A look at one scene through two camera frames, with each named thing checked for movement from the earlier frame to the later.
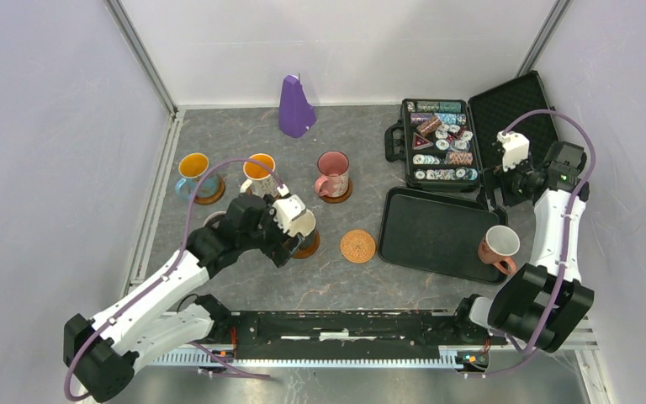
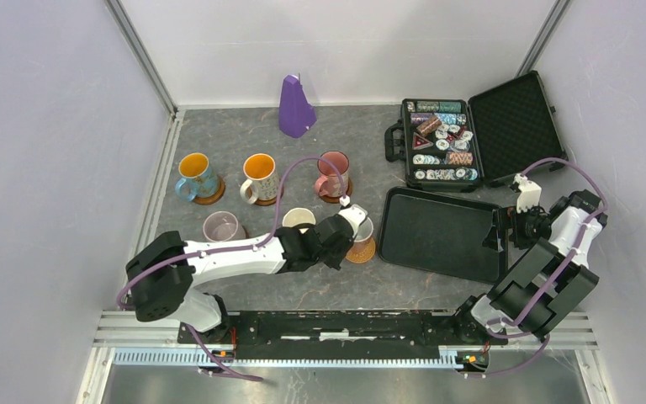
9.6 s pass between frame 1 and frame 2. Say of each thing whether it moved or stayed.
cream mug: stayed
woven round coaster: stayed
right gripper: moved
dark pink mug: stayed
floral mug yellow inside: stayed
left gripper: moved
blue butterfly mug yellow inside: stayed
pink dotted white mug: moved
